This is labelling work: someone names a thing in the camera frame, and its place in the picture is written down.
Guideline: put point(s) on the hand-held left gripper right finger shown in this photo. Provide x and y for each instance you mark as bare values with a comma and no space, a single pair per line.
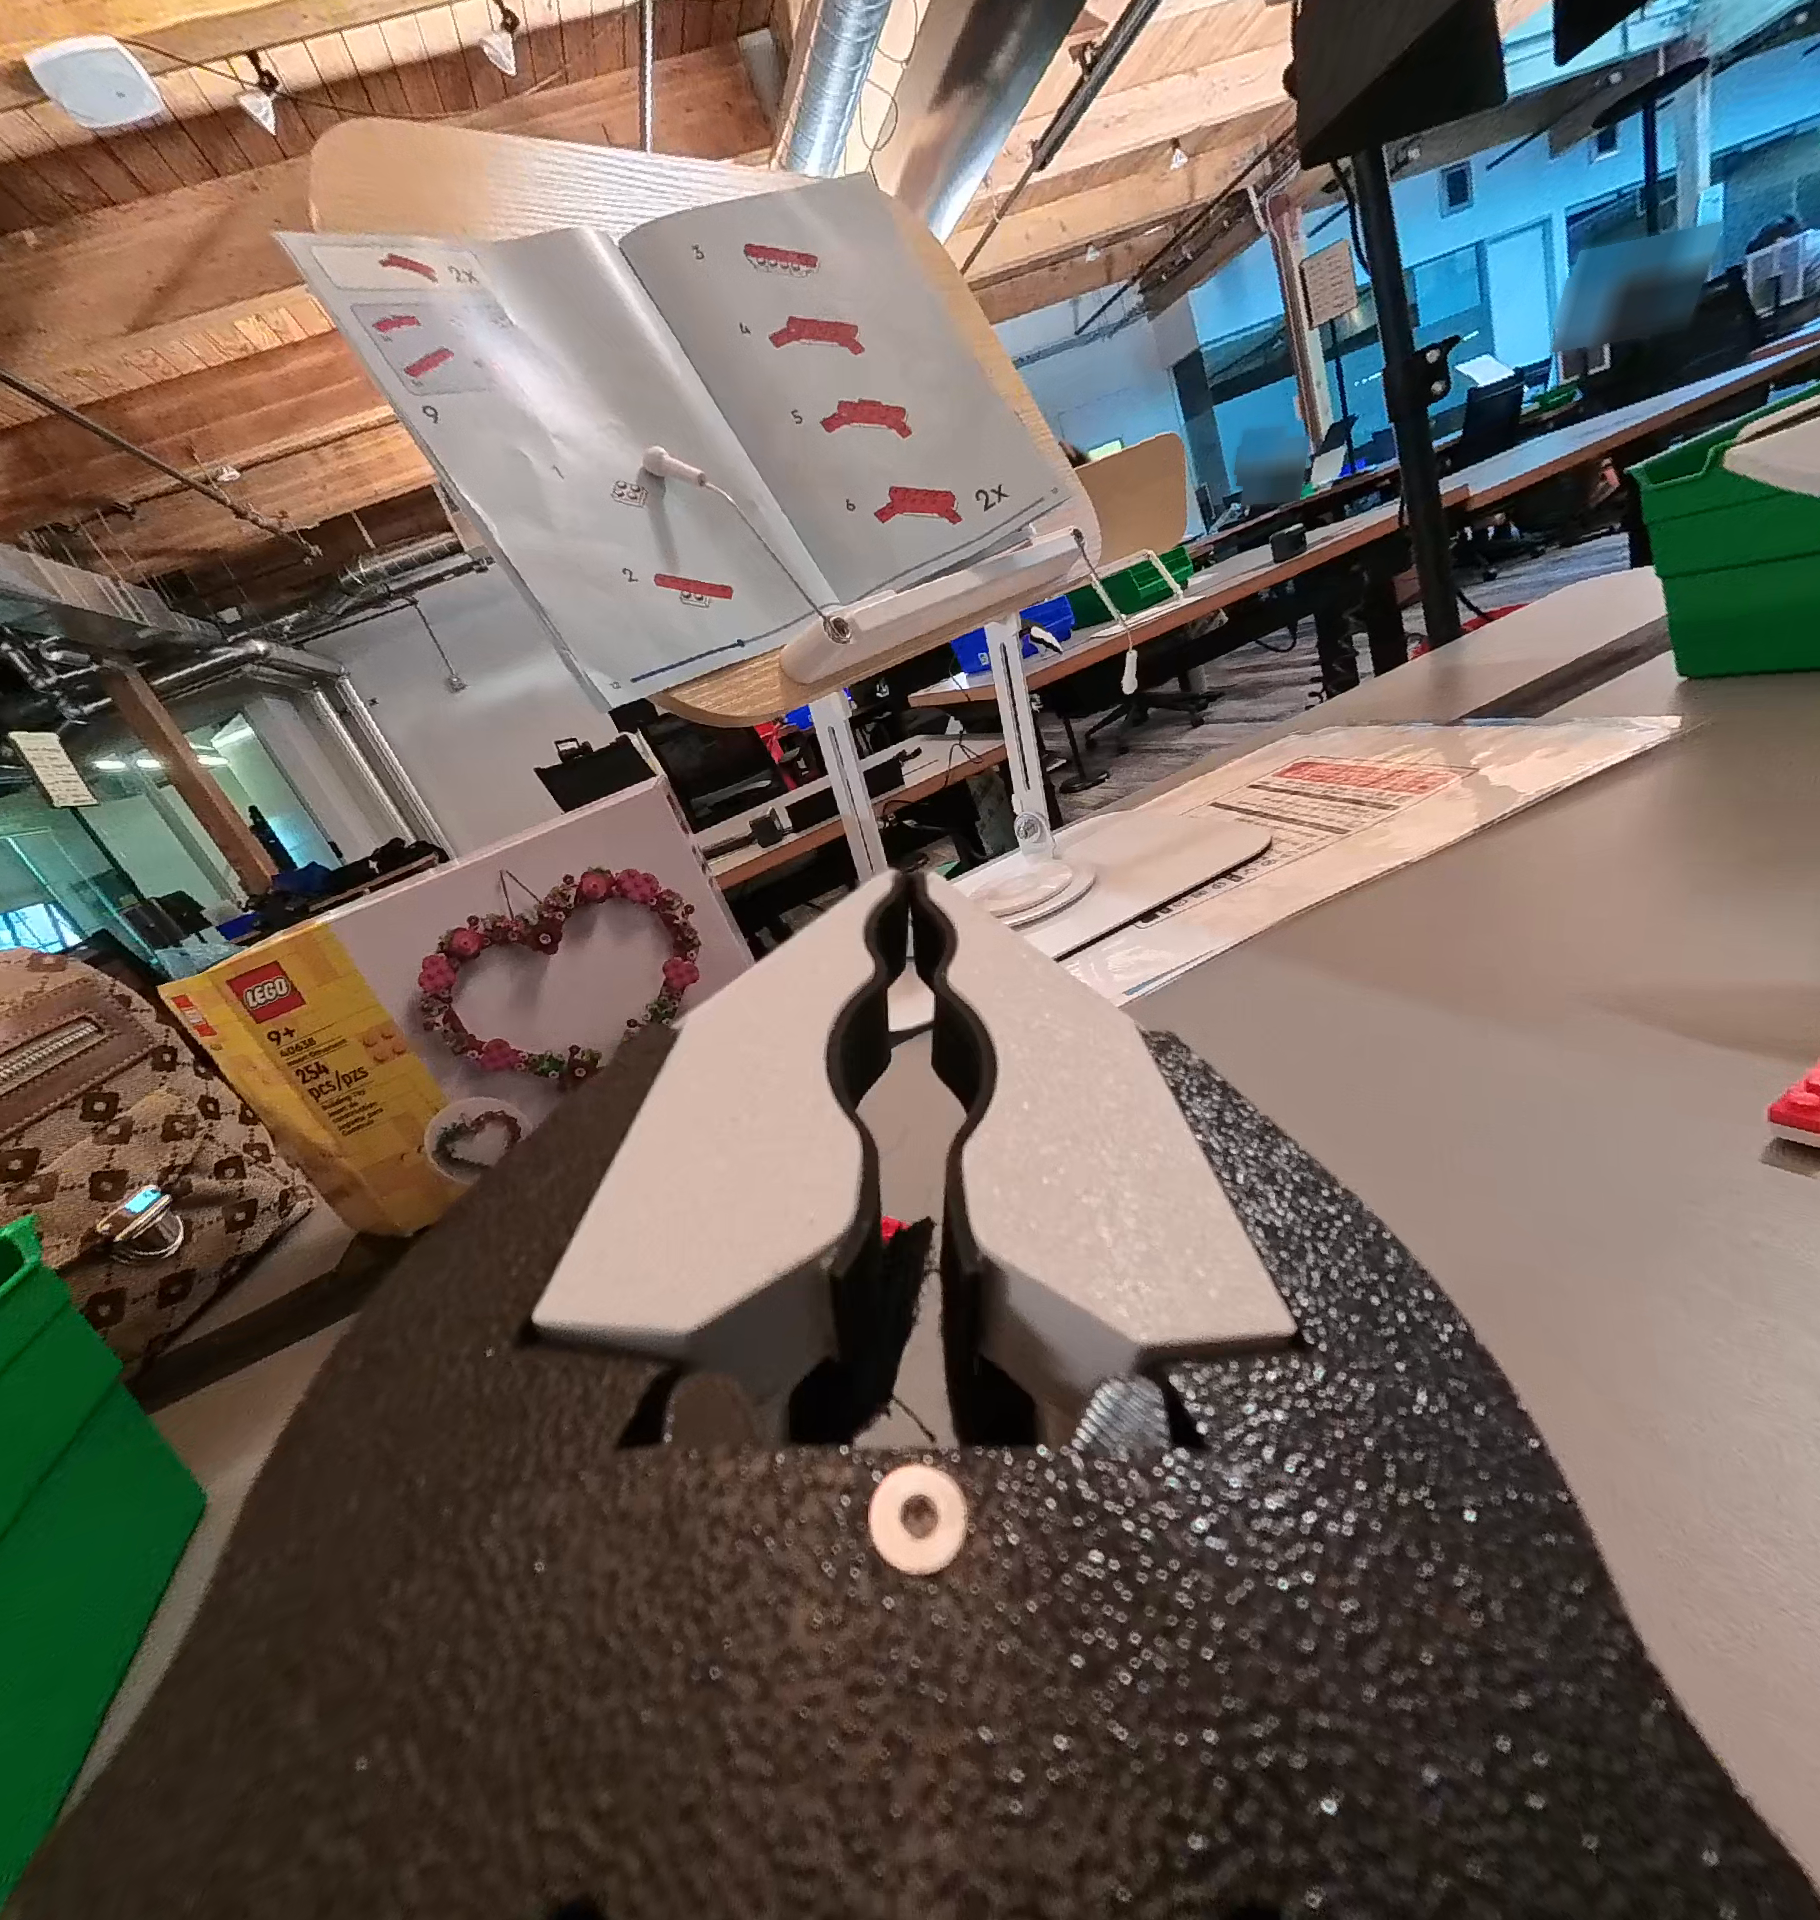
1092,1171

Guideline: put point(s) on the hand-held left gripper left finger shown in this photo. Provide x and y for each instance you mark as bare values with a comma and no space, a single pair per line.
716,1171

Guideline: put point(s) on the lego set box heart picture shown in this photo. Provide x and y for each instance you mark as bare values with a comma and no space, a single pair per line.
640,841

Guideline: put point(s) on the open lego instruction booklet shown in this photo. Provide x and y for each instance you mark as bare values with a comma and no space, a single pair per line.
910,277

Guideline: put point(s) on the green plastic bin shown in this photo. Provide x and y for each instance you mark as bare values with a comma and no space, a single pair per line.
1749,600
41,1499

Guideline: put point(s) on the long wooden worktable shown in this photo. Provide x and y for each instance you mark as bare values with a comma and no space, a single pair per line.
1539,467

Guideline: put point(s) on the black monitor pole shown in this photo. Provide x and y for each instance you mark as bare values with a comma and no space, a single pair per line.
1406,421

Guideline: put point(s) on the clear sleeve with printed sheet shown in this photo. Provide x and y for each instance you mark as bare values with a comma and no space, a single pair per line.
1377,811

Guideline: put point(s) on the black monitor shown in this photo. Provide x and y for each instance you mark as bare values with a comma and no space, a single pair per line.
1391,59

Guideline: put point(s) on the brown patterned bag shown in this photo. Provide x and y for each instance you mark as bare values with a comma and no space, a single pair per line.
41,1141

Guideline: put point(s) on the white paper sign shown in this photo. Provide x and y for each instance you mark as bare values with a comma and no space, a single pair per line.
56,769

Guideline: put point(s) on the white ceiling device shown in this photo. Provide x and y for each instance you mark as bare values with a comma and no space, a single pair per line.
98,83

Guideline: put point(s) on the wooden support post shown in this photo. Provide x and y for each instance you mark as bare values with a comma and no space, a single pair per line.
189,781

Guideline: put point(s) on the rectangular silver ventilation duct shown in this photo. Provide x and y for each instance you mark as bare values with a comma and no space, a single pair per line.
41,577

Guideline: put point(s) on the smooth grey duct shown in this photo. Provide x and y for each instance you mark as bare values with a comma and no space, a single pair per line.
987,91

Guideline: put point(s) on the spiral silver duct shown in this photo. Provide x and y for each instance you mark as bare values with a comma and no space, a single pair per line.
836,76

